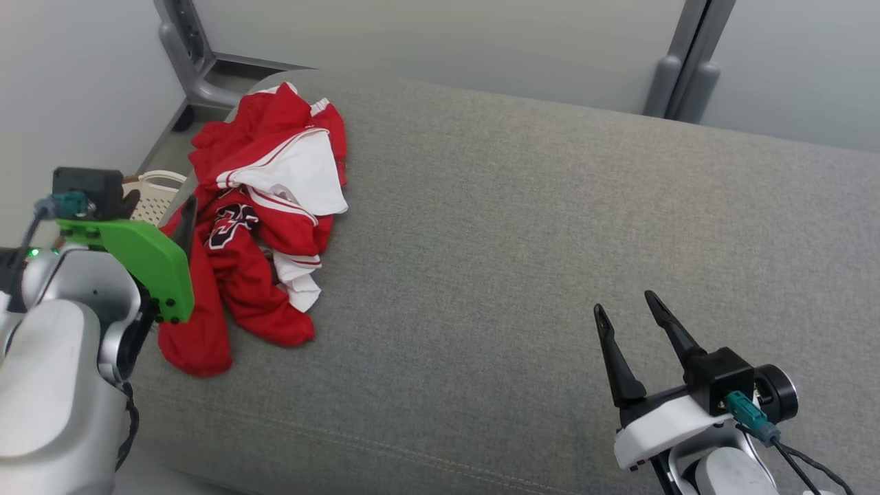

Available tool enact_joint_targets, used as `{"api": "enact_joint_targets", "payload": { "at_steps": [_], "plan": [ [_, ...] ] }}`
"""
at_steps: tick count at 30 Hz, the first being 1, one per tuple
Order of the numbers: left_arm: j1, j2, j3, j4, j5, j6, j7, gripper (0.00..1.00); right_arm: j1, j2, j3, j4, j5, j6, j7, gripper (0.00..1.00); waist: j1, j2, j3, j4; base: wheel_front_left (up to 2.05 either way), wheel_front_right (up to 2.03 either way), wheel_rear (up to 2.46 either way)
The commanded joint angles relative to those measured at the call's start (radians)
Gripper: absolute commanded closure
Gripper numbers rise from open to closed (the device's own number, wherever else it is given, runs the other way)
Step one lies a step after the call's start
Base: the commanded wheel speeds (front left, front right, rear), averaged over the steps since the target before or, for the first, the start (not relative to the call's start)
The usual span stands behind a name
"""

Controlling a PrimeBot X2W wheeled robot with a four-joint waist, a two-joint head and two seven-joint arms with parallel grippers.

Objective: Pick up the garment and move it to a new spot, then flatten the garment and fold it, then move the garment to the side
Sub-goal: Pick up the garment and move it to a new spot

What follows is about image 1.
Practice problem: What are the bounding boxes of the grey partition post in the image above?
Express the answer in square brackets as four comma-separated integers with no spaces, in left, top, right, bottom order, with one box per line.
[643,0,738,124]

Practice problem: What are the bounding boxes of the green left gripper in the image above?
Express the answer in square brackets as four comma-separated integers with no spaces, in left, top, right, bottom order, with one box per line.
[56,190,199,325]

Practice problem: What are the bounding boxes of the thin black left arm cables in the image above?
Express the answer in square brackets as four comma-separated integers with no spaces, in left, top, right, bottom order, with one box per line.
[113,382,140,474]

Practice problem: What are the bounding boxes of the cream perforated laundry basket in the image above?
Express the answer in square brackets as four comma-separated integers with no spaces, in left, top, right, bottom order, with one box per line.
[124,170,188,228]

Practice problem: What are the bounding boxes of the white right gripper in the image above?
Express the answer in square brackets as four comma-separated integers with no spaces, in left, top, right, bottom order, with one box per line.
[594,290,743,475]

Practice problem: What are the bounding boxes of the black cable teal plug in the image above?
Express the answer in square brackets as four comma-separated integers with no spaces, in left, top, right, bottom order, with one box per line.
[19,192,90,265]
[725,390,857,495]

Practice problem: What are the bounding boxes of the black left cable teal plug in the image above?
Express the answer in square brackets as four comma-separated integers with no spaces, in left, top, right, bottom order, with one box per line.
[19,192,90,265]

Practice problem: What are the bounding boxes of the red white basketball jersey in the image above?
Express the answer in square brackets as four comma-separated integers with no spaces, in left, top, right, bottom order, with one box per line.
[158,127,349,377]

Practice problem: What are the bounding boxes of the black right cable teal plug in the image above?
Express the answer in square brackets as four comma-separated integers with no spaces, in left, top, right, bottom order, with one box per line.
[725,390,857,495]

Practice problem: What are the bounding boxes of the red Bulls basketball shorts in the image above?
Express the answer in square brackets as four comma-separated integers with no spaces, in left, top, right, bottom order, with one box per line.
[189,81,348,200]

